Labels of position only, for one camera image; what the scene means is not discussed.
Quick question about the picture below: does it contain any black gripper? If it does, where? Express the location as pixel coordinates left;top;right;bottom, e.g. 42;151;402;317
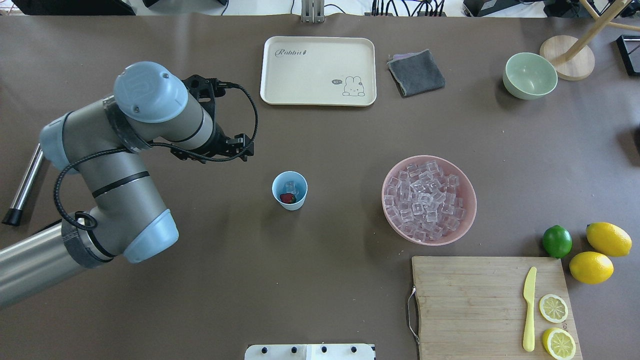
170;74;254;163

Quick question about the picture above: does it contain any red strawberry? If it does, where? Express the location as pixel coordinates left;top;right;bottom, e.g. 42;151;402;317
278;193;298;205

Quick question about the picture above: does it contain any steel muddler black tip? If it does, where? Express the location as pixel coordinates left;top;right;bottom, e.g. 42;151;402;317
1;143;44;227

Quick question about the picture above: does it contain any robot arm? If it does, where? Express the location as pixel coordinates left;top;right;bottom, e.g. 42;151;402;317
1;61;256;309

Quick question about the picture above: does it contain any clear ice cube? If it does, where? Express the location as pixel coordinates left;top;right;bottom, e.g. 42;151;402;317
283;180;299;196

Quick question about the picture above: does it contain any light blue plastic cup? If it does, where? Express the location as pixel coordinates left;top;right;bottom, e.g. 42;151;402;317
271;171;308;211

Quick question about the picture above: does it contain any pink bowl of ice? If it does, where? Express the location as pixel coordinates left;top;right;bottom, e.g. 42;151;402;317
381;155;477;246

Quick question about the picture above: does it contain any cream rabbit tray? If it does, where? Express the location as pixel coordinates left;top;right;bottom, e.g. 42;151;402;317
260;36;377;107

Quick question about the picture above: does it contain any grey folded cloth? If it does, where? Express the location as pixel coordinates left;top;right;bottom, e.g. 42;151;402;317
387;48;446;98

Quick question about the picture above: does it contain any wooden cutting board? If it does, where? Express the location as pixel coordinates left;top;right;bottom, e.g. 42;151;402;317
411;256;571;360

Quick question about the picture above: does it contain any green ceramic bowl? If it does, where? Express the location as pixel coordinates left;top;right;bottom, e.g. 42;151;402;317
502;52;558;100

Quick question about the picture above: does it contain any yellow plastic knife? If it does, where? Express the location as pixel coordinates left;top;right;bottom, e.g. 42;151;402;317
522;266;537;353

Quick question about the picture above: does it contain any green lime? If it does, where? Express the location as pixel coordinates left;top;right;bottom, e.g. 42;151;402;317
542;224;573;259

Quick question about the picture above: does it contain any wooden mug tree stand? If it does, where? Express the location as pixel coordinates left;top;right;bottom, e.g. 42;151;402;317
539;0;639;81

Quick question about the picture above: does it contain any lemon half slice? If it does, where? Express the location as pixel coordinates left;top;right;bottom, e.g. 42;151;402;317
538;293;569;324
542;327;578;360

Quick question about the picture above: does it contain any whole lemon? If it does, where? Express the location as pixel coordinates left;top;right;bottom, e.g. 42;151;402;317
569;251;615;285
586;222;633;257

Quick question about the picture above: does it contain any black framed tray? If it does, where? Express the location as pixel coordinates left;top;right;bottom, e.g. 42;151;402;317
615;34;640;77

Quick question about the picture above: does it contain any aluminium frame post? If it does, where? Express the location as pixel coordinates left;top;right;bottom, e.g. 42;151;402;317
301;0;325;24

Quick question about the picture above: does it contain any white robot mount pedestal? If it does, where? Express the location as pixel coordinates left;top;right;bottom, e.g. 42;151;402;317
244;342;377;360

